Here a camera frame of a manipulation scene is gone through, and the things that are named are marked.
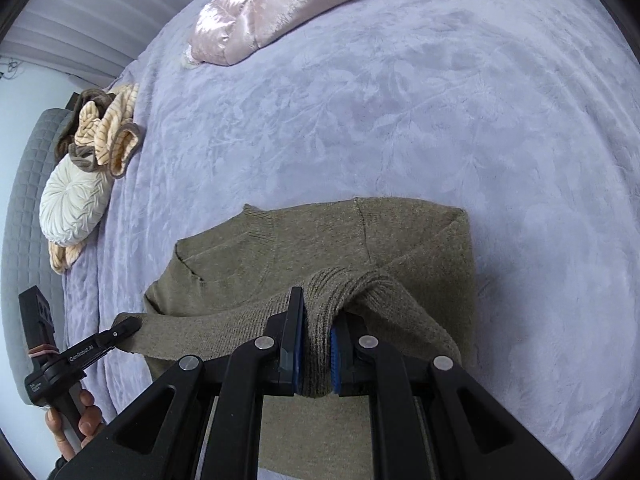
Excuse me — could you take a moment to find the round white pleated cushion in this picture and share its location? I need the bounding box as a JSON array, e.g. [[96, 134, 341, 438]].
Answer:
[[39, 160, 114, 249]]

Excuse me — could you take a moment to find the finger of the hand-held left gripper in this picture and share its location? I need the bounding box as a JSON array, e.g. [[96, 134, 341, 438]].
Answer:
[[97, 315, 143, 354]]

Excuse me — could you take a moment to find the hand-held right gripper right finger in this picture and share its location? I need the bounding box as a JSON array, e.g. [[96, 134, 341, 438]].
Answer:
[[331, 314, 577, 480]]

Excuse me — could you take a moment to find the lavender plush blanket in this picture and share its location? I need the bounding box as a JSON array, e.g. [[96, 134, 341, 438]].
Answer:
[[62, 0, 640, 477]]

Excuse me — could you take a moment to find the person's left hand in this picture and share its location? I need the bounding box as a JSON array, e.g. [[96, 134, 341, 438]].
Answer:
[[45, 390, 107, 462]]

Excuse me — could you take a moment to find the grey quilted headboard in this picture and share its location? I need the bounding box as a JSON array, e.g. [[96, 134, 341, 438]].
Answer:
[[0, 107, 77, 407]]

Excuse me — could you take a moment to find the olive brown knit sweater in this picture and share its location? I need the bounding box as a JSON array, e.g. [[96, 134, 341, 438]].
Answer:
[[121, 197, 475, 480]]

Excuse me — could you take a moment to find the pink satin puffer jacket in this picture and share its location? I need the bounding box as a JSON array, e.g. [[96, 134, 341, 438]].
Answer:
[[181, 0, 454, 69]]

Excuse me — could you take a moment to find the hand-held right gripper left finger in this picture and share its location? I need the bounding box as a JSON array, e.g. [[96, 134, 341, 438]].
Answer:
[[52, 287, 306, 480]]

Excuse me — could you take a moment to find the beige striped brown-trimmed garment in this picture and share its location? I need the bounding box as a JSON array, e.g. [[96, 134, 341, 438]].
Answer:
[[49, 82, 143, 275]]

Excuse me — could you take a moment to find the grey pleated curtain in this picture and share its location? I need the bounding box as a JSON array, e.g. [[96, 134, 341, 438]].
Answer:
[[0, 0, 239, 87]]

